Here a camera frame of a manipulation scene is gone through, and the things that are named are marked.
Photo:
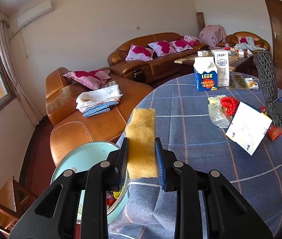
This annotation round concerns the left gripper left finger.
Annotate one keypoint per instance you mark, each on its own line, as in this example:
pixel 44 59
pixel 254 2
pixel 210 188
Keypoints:
pixel 110 174

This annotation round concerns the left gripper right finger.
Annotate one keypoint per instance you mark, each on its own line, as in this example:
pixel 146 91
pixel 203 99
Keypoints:
pixel 173 174

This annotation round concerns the white blue carton box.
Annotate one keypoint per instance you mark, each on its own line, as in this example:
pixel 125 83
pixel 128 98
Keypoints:
pixel 248 127

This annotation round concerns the yellow sponge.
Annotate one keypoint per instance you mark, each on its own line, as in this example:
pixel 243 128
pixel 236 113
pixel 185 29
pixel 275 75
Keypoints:
pixel 141 135

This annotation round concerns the black knitted cloth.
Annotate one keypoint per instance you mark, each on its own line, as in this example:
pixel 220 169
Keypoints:
pixel 266 74

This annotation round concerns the light blue trash bin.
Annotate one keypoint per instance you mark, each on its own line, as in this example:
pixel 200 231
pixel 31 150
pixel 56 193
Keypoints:
pixel 78 162

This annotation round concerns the red orange snack box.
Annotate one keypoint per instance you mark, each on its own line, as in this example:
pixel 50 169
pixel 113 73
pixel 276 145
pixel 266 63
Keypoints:
pixel 273 132

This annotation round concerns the small snack packet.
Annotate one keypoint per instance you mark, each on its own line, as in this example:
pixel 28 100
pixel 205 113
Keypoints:
pixel 251 84

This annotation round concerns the blue plaid tablecloth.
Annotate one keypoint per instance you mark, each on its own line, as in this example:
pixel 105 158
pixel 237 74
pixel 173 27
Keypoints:
pixel 183 125

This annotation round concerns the brown leather chaise sofa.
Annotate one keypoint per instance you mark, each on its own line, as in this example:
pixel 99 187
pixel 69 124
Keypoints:
pixel 71 128

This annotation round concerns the folded blue striped cloth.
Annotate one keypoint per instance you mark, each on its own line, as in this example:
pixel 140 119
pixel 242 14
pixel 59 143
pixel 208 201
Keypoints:
pixel 99 109

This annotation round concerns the red knitted flower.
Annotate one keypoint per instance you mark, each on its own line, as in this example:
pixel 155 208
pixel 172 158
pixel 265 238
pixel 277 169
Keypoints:
pixel 230 104

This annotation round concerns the seaweed snack pack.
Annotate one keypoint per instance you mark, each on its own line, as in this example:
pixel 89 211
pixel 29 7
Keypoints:
pixel 237 82

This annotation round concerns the wooden coffee table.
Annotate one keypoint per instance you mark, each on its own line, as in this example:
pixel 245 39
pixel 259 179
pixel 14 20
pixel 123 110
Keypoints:
pixel 237 63

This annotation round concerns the folded white cloth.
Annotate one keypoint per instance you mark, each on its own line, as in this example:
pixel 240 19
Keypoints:
pixel 92 98

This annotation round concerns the crumpled clear wrapper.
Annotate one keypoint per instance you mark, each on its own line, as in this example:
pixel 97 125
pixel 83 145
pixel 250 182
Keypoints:
pixel 217 113

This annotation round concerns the white tall milk carton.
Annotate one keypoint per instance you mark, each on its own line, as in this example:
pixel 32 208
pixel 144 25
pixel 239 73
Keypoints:
pixel 221 58

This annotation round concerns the brown leather armchair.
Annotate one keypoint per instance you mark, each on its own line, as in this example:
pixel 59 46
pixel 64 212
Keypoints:
pixel 245 41

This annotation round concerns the pink pillow on chaise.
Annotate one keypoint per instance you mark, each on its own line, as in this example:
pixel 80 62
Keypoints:
pixel 92 79

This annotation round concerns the blue LOOK milk carton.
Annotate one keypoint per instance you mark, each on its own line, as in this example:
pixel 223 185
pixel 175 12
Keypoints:
pixel 205 75

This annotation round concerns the wooden chair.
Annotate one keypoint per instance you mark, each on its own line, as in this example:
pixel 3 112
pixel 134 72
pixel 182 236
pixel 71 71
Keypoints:
pixel 14 202

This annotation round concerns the pink covered chair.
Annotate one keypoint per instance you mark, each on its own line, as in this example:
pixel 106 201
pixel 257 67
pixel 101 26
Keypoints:
pixel 211 35

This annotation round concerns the brown leather long sofa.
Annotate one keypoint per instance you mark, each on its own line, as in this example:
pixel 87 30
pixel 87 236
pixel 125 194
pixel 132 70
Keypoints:
pixel 155 69

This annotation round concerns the pink pillow left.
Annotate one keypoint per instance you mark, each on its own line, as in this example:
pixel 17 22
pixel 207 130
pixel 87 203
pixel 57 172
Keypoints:
pixel 139 53

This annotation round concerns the pink pillow middle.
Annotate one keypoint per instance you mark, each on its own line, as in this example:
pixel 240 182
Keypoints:
pixel 162 48

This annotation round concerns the pink pillow right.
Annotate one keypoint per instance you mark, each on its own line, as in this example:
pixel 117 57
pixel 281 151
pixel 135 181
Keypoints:
pixel 180 45

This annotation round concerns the white air conditioner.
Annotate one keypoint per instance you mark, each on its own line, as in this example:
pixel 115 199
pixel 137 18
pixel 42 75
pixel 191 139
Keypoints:
pixel 35 13

